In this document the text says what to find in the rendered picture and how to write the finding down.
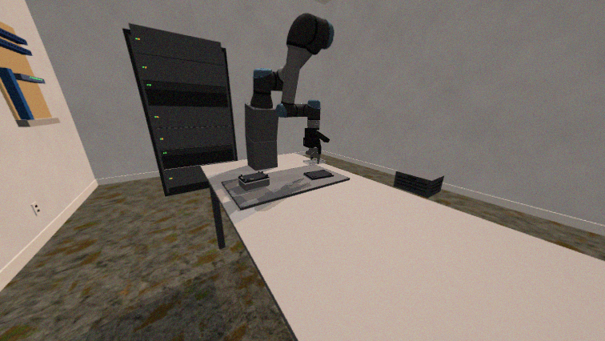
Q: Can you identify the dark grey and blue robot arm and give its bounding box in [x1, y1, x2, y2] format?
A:
[250, 13, 334, 128]

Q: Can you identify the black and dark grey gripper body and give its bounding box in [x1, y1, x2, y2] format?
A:
[303, 127, 320, 148]

